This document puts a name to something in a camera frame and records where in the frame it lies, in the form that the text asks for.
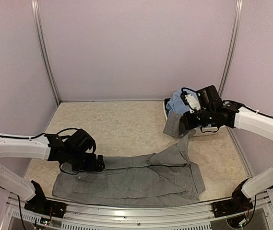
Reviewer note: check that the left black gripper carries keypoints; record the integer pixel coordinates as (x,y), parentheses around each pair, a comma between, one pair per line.
(91,166)

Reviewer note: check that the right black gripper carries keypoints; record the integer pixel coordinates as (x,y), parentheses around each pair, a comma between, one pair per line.
(189,124)

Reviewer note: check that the grey long sleeve shirt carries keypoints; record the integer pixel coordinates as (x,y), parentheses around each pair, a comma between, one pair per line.
(164,179)

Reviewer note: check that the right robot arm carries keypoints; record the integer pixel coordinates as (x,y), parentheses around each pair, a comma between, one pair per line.
(206,108)

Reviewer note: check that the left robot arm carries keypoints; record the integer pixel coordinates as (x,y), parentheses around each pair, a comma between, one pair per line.
(77,150)

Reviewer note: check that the white plastic bin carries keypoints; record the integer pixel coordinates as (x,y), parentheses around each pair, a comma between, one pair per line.
(207,130)

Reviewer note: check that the front aluminium rail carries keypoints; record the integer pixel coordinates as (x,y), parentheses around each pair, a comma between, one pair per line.
(200,216)

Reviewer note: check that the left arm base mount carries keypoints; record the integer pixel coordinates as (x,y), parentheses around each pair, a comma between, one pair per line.
(46,207)

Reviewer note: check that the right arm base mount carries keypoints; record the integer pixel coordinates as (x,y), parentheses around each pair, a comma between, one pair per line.
(231,206)

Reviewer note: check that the right aluminium frame post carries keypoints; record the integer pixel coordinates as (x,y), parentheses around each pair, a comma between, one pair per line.
(232,45)

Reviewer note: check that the aluminium frame post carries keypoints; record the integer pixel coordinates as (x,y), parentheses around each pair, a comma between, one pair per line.
(232,45)
(43,50)

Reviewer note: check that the left aluminium frame post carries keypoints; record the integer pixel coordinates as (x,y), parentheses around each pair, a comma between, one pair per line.
(43,50)

